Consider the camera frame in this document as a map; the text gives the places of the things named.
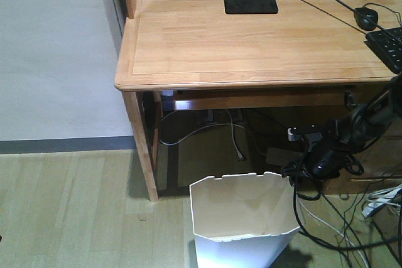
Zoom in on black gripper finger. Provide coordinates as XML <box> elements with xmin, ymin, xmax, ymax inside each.
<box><xmin>281</xmin><ymin>161</ymin><xmax>303</xmax><ymax>178</ymax></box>

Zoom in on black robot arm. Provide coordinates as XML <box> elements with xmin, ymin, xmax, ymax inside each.
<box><xmin>281</xmin><ymin>75</ymin><xmax>401</xmax><ymax>181</ymax></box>

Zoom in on black keyboard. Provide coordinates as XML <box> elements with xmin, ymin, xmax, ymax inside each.
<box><xmin>366</xmin><ymin>27</ymin><xmax>401</xmax><ymax>74</ymax></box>

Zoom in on white power strip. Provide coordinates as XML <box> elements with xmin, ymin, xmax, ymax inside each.
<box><xmin>266</xmin><ymin>147</ymin><xmax>303</xmax><ymax>166</ymax></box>

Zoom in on black computer mouse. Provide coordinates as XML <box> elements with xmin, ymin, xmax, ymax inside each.
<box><xmin>354</xmin><ymin>7</ymin><xmax>379</xmax><ymax>31</ymax></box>

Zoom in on white plastic trash bin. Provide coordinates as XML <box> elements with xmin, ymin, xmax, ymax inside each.
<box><xmin>189</xmin><ymin>172</ymin><xmax>300</xmax><ymax>267</ymax></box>

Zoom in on white cable under desk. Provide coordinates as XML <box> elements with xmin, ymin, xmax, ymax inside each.
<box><xmin>158</xmin><ymin>108</ymin><xmax>268</xmax><ymax>162</ymax></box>

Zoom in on white cables bundle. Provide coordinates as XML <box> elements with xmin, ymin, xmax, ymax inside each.
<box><xmin>361</xmin><ymin>186</ymin><xmax>402</xmax><ymax>218</ymax></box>

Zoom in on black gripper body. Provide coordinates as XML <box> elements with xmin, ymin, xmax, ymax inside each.
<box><xmin>302</xmin><ymin>146</ymin><xmax>364</xmax><ymax>180</ymax></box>

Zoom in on wooden desk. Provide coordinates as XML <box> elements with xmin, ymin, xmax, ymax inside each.
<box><xmin>115</xmin><ymin>0</ymin><xmax>401</xmax><ymax>201</ymax></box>

